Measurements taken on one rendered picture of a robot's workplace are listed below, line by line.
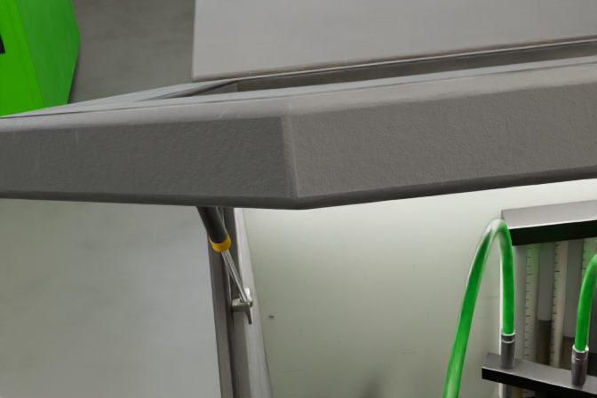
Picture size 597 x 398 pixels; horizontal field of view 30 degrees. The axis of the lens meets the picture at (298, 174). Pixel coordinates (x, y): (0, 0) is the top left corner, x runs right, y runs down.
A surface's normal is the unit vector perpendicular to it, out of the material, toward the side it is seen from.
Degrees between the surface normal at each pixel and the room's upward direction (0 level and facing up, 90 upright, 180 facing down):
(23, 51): 90
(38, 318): 0
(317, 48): 0
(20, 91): 90
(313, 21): 0
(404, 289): 90
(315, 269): 90
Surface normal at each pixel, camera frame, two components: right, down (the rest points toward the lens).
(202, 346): -0.10, -0.80
